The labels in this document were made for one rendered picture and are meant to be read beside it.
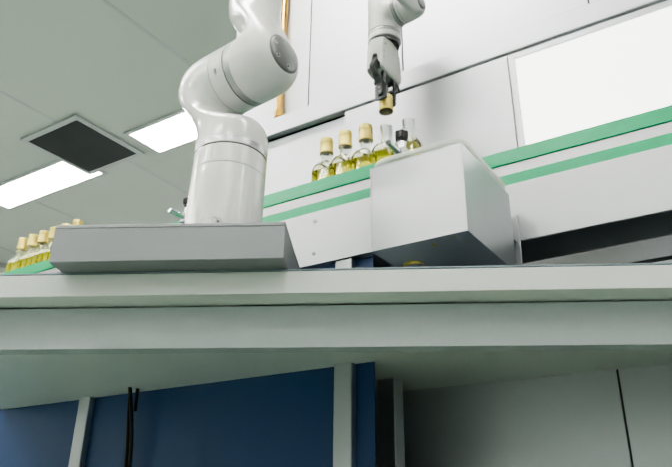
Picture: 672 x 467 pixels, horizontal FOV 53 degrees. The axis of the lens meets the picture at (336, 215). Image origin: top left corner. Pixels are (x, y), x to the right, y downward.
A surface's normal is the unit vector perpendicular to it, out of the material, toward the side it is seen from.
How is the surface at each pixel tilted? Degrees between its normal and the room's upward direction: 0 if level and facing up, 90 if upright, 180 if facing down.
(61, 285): 90
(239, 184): 88
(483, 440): 90
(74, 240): 90
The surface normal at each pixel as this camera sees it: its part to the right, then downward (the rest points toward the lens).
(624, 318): -0.08, -0.42
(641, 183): -0.55, -0.36
